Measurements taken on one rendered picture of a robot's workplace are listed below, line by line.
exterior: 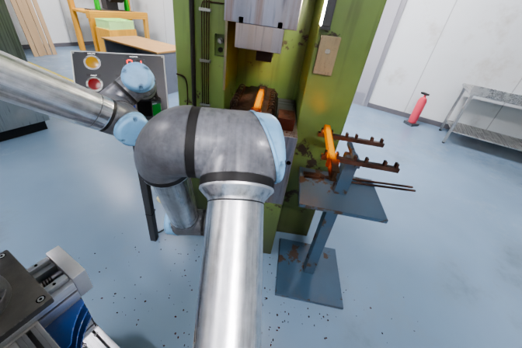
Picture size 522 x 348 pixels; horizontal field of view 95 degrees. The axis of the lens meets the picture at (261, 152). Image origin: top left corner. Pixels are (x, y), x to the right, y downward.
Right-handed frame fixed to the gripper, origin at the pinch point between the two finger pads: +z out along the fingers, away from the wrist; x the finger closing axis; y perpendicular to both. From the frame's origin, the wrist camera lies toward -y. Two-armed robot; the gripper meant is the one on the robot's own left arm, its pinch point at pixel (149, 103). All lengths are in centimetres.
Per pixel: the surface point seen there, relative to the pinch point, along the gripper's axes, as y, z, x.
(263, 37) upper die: 25, -9, -46
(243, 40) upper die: 25.5, -5.2, -38.6
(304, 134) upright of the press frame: -16, 15, -78
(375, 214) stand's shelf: -54, -22, -91
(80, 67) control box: 15.8, 10.4, 24.1
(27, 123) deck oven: 11, 207, 127
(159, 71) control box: 15.6, 10.3, -4.6
